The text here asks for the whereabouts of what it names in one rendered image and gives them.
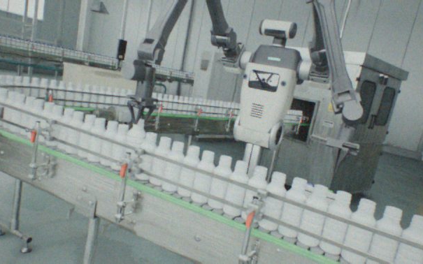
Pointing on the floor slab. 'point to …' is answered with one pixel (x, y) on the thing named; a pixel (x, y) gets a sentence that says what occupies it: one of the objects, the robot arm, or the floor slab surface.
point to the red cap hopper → (11, 30)
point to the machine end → (386, 107)
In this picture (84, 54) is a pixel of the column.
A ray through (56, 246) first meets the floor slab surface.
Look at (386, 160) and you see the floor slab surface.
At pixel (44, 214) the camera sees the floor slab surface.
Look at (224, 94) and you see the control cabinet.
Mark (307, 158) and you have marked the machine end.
